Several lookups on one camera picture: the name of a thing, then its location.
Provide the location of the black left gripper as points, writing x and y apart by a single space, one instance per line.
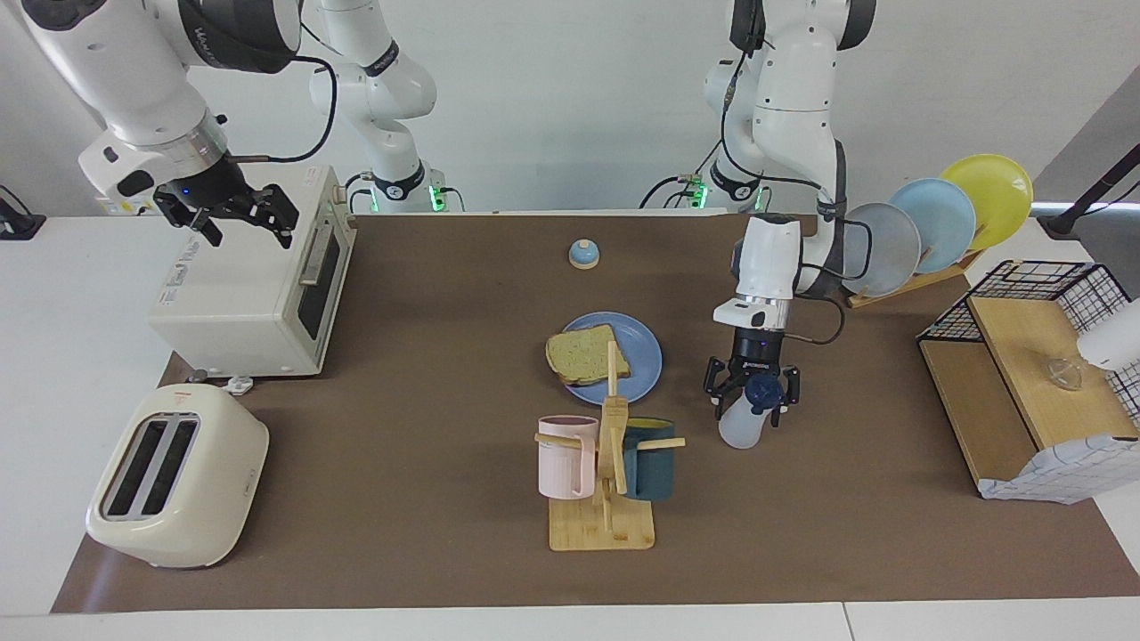
755 352

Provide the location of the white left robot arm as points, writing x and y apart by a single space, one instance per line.
793 107

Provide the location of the clear glass cup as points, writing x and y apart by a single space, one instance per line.
1065 374

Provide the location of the yellow plate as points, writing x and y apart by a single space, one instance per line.
997 191

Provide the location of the white toaster oven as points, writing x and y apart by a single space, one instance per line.
232 303

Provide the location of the dark teal mug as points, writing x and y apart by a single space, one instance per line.
650 472

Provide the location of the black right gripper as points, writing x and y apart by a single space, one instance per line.
209 191

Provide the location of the toasted bread slice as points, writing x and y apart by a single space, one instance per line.
583 352

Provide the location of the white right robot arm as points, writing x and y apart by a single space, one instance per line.
125 62

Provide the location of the white checked cloth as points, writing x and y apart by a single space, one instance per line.
1060 467

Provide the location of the pink ribbed mug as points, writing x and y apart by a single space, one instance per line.
561 463

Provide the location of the wooden mug tree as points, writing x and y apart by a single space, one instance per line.
601 530

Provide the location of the black desk clamp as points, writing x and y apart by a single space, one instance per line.
16 224

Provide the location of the pale grey plate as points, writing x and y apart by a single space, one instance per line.
891 254

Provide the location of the blue round plate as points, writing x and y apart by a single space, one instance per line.
643 352

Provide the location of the translucent bottle with blue cap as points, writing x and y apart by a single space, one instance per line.
739 432

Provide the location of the cream two-slot toaster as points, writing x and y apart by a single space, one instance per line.
178 499

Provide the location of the light blue plate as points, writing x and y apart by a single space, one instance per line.
944 218

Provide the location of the white cylinder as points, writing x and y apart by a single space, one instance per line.
1113 343

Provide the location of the small white round object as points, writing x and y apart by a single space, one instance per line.
239 385

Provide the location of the wooden plate rack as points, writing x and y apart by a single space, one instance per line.
899 289

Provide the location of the small blue dome bell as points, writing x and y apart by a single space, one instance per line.
583 256

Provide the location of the brown table mat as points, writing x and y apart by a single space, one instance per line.
445 534

